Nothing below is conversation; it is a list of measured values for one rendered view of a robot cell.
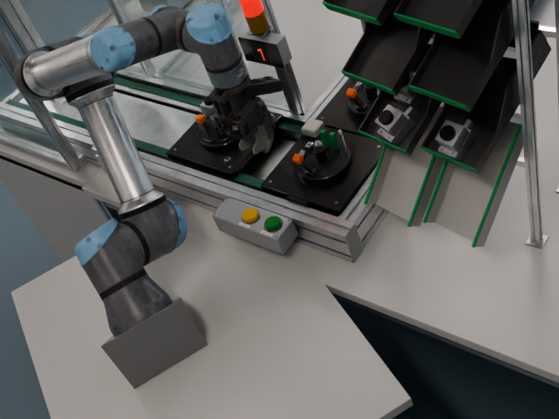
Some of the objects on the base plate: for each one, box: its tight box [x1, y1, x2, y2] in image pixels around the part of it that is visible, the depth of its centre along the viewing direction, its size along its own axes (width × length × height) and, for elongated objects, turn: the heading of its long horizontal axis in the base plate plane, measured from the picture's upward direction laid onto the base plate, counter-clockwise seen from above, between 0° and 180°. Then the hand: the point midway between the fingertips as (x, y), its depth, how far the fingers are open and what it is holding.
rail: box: [91, 145, 364, 264], centre depth 212 cm, size 6×89×11 cm, turn 69°
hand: (266, 145), depth 169 cm, fingers closed
